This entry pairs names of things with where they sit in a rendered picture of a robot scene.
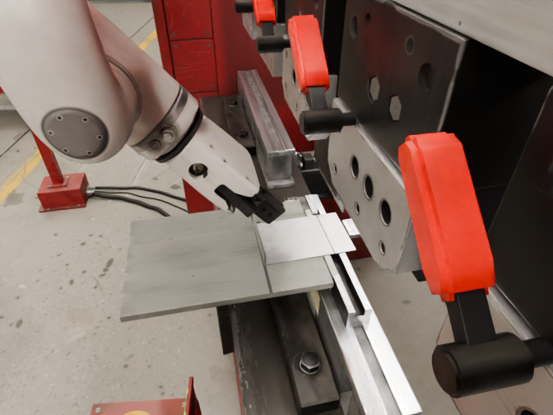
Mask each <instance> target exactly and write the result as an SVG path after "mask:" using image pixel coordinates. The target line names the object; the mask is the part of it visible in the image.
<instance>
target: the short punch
mask: <svg viewBox="0 0 553 415"><path fill-rule="evenodd" d="M328 146H329V141H328V140H327V139H319V140H315V142H314V159H315V160H316V161H317V163H318V166H319V171H320V173H321V174H322V176H323V178H324V180H325V182H326V184H327V185H328V187H329V189H330V191H331V193H332V195H333V197H334V198H335V200H336V202H337V205H338V206H339V208H340V209H341V211H342V212H344V205H343V203H342V201H341V199H340V198H339V196H338V194H337V192H336V190H335V189H334V187H333V186H332V181H331V176H330V170H329V165H328Z"/></svg>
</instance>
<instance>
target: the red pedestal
mask: <svg viewBox="0 0 553 415"><path fill-rule="evenodd" d="M30 131H31V132H32V135H33V137H34V140H35V142H36V145H37V147H38V149H39V152H40V155H41V156H42V159H43V161H44V164H45V166H46V168H47V171H48V172H49V176H45V177H44V178H43V181H42V183H41V186H40V187H39V190H38V192H37V196H38V198H39V200H40V202H41V205H40V208H39V212H54V211H61V210H68V209H75V208H85V207H86V205H87V201H88V197H87V196H86V189H87V186H88V184H89V182H88V180H87V178H86V173H85V172H82V173H75V174H66V175H63V174H62V171H61V170H60V167H59V165H58V162H57V159H56V157H55V155H54V153H53V151H52V150H51V149H50V148H48V147H47V146H46V145H45V144H44V143H43V142H42V141H41V140H40V139H39V138H38V137H37V136H36V135H35V134H34V132H33V131H32V130H31V129H30Z"/></svg>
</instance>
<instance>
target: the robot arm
mask: <svg viewBox="0 0 553 415"><path fill-rule="evenodd" d="M0 87H1V88H2V89H3V91H4V92H5V94H6V95H7V97H8V99H9V100H10V101H11V103H12V104H13V106H14V107H15V109H16V110H17V112H18V113H19V115H20V116H21V117H22V118H23V119H24V121H25V122H26V123H27V125H28V126H29V127H30V129H31V130H32V131H33V132H34V134H35V135H36V136H37V137H38V138H39V139H40V140H41V141H42V142H43V143H44V144H45V145H46V146H47V147H48V148H50V149H51V150H52V151H54V152H55V153H57V154H58V155H60V156H62V157H63V158H65V159H67V160H69V161H74V162H76V163H82V164H95V163H100V162H102V161H107V160H108V159H110V158H112V157H113V156H115V155H116V154H118V153H119V152H120V151H121V150H122V149H123V147H124V145H125V144H127V145H128V146H130V147H131V148H132V149H133V150H134V151H135V152H136V153H137V154H138V155H140V156H144V157H145V158H146V159H147V160H149V161H152V160H156V161H158V162H159V163H165V162H166V163H167V164H168V165H169V166H170V167H171V168H172V169H173V170H174V171H175V172H176V173H177V174H178V175H180V176H181V177H182V178H183V179H184V180H185V181H187V182H188V183H189V184H190V185H191V186H193V187H194V188H195V189H196V190H197V191H198V192H199V193H200V194H202V195H203V196H204V197H205V198H207V199H208V200H210V201H211V202H212V203H214V204H215V205H216V206H217V207H219V208H221V209H222V210H224V211H226V212H228V213H234V212H235V206H236V207H237V208H238V209H239V210H240V211H241V212H242V213H243V214H244V215H245V216H246V217H250V216H251V215H253V214H255V215H256V216H257V217H259V218H260V219H262V220H263V221H264V222H266V223H267V224H271V223H272V222H273V221H275V220H276V219H277V218H278V217H279V216H280V215H281V214H283V213H284V212H285V211H286V210H285V208H284V205H283V202H282V201H280V200H279V199H278V198H277V197H276V196H274V195H273V194H272V193H271V192H270V191H268V190H267V189H266V188H264V189H263V190H261V189H262V188H263V186H262V185H261V183H260V182H259V181H258V177H257V174H256V170H255V168H254V165H253V161H252V158H251V156H250V154H249V152H248V151H247V150H246V149H245V148H244V147H243V146H242V145H240V144H239V143H238V142H237V141H235V140H234V139H233V138H232V137H231V136H230V135H229V134H228V133H226V132H225V131H224V130H223V129H221V128H220V127H219V126H217V125H216V124H215V123H213V122H212V121H211V120H210V119H209V118H207V117H206V116H204V115H203V111H202V110H201V109H200V108H199V107H198V100H197V99H196V98H195V97H193V96H192V95H191V94H190V93H189V92H188V91H187V90H186V89H185V88H183V87H182V86H181V85H180V84H179V83H178V82H177V81H176V80H175V79H173V78H172V76H171V75H169V74H168V73H167V72H166V71H165V70H164V69H163V68H162V67H161V66H160V65H159V64H158V63H156V62H155V61H154V60H153V59H152V58H151V57H150V56H149V55H147V54H146V53H145V52H144V51H143V50H142V49H141V48H140V47H139V46H137V45H136V44H135V43H134V42H133V41H132V40H131V39H130V38H128V37H127V36H126V35H125V34H124V33H123V32H122V31H121V30H120V29H119V28H118V27H117V26H116V25H115V24H114V23H113V22H112V21H110V20H109V19H108V18H107V17H106V16H105V15H104V14H103V13H102V12H100V11H99V10H98V9H97V8H96V7H95V6H94V5H93V4H91V3H90V2H89V1H88V0H0Z"/></svg>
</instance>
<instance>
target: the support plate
mask: <svg viewBox="0 0 553 415"><path fill-rule="evenodd" d="M283 205H284V208H285V210H286V211H285V212H284V213H283V214H281V215H280V216H279V217H278V218H277V219H276V220H275V221H282V220H288V219H293V218H299V217H306V216H305V214H304V210H303V208H302V206H301V204H300V201H299V200H295V201H288V202H283ZM266 266H267V272H268V276H269V279H270V283H271V286H272V292H273V293H270V292H269V289H268V285H267V279H266V276H265V272H264V268H263V262H262V259H261V255H260V252H259V248H258V242H257V239H256V235H255V232H254V228H253V223H252V219H251V216H250V217H246V216H245V215H244V214H243V213H242V212H241V211H240V210H239V209H238V208H236V209H235V212H234V213H228V212H226V211H224V210H216V211H210V212H197V213H190V214H184V215H177V216H170V217H157V218H151V219H144V220H138V221H131V226H130V233H129V240H128V253H127V260H126V267H125V274H124V280H123V293H122V300H121V307H120V314H119V318H120V321H121V322H127V321H132V320H137V319H146V318H151V317H156V316H162V315H171V314H176V313H182V312H187V311H192V310H201V309H206V308H212V307H217V306H222V305H231V304H236V303H242V302H247V301H256V300H261V299H267V298H272V297H277V296H286V295H291V294H297V293H302V292H307V291H317V290H322V289H327V288H332V287H333V280H332V277H331V275H330V272H329V271H328V267H327V265H326V263H325V261H324V259H323V256H320V257H315V258H310V259H301V260H296V261H290V262H285V263H276V264H271V265H266Z"/></svg>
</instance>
